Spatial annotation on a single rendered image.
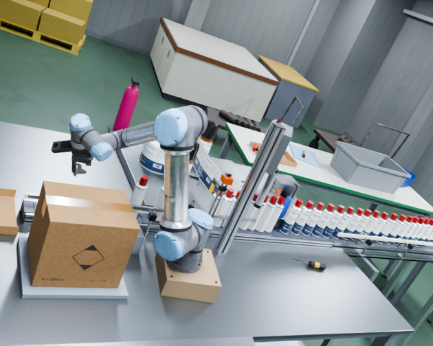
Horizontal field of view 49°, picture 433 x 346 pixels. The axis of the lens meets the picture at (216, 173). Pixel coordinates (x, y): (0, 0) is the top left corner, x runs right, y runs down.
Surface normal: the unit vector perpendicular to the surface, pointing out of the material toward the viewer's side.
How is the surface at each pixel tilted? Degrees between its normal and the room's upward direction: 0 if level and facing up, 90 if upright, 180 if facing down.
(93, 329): 0
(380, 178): 95
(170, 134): 86
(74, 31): 90
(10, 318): 0
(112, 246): 90
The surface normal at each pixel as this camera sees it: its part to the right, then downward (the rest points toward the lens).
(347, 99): 0.21, 0.48
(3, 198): 0.37, -0.85
